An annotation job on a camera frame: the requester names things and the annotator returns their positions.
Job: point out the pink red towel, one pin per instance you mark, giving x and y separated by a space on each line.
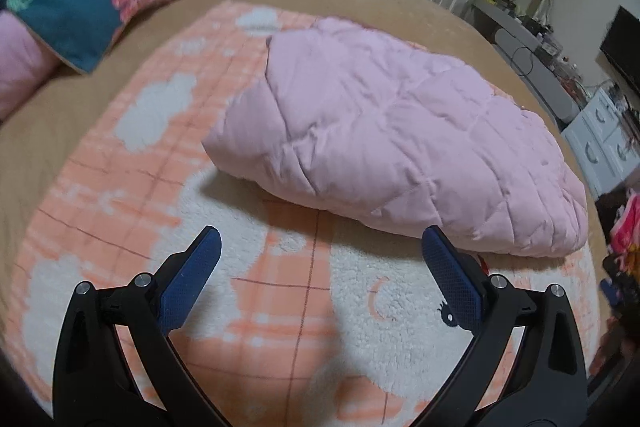
625 235

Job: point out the black wall television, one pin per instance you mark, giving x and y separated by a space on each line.
621 47

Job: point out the grey dressing table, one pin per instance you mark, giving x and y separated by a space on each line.
517 46

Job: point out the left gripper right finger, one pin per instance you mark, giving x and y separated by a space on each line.
524 365

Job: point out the white drawer chest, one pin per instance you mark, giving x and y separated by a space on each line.
605 146

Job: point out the orange white plaid blanket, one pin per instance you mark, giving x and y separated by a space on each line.
308 319

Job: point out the pink quilted jacket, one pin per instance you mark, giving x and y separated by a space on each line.
357 122

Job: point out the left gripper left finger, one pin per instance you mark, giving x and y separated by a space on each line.
115 364

